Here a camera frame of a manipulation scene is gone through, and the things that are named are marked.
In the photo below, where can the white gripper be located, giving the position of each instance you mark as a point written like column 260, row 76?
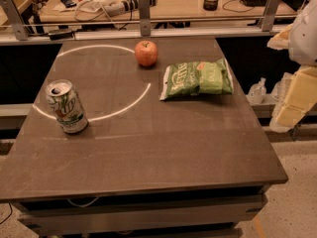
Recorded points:
column 305, row 37

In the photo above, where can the red apple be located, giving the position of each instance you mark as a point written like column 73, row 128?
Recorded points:
column 146, row 53

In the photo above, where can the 7up soda can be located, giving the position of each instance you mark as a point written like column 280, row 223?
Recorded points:
column 64, row 100

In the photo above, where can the clear sanitizer bottle right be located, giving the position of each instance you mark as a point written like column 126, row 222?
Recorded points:
column 281, row 87

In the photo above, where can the clear sanitizer bottle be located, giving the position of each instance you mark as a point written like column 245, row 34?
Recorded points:
column 257, row 92
column 281, row 87

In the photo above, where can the clear sanitizer bottle left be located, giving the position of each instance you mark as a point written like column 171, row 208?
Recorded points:
column 257, row 92

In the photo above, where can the green chip bag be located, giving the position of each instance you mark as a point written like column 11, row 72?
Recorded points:
column 197, row 77

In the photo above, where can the black mesh cup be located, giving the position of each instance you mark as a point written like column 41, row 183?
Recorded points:
column 210, row 5

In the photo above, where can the metal bracket right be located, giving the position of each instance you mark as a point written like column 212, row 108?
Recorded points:
column 267, row 19

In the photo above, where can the metal bracket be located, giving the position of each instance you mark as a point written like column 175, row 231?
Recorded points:
column 15, row 19
column 267, row 19
column 144, row 14

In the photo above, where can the metal bracket middle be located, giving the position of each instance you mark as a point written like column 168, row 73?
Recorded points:
column 144, row 14

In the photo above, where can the metal bracket left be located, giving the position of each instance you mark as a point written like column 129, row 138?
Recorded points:
column 15, row 19

